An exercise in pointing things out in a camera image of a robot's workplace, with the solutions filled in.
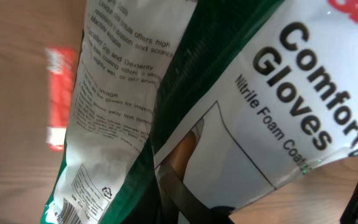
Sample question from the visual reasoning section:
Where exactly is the green 3M product package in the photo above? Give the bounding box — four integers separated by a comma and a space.
41, 0, 358, 224

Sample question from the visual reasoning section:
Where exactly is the red white tube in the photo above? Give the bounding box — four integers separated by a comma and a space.
45, 47, 75, 151

